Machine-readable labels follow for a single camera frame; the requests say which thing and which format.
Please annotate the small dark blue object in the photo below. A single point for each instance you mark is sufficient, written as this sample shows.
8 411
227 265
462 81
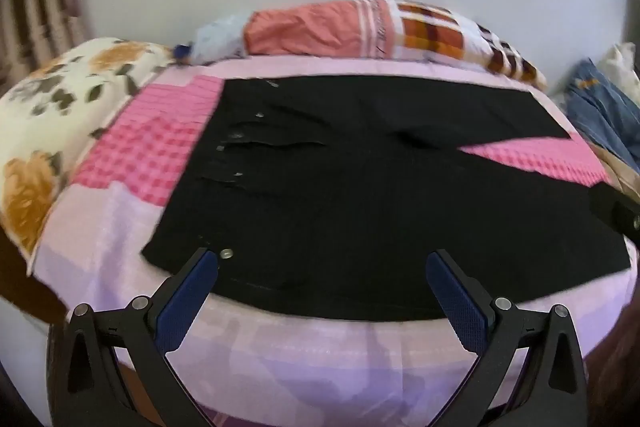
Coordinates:
182 52

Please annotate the pink checked bedsheet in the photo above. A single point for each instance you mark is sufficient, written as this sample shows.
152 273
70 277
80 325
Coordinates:
150 142

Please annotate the light blue cloth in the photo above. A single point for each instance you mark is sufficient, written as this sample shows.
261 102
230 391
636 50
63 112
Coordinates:
220 37

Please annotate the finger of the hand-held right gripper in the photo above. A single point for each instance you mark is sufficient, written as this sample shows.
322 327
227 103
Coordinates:
615 213

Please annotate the brown wooden bed frame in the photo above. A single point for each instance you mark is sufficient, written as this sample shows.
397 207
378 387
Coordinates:
25 282

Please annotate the floral pillow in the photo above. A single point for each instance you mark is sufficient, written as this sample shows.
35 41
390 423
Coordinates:
45 107

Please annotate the black pants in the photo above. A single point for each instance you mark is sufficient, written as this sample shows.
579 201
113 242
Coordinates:
375 187

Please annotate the white cloth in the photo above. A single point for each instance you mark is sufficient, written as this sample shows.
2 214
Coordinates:
622 67

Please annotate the blue jeans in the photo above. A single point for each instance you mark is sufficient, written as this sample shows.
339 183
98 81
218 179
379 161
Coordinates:
600 107

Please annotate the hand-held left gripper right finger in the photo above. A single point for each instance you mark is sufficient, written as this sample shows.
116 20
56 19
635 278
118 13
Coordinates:
457 302

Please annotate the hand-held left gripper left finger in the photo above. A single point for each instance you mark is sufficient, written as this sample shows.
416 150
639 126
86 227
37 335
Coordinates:
187 302

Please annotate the orange plaid folded quilt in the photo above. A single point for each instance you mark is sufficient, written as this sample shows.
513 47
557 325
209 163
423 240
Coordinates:
310 27

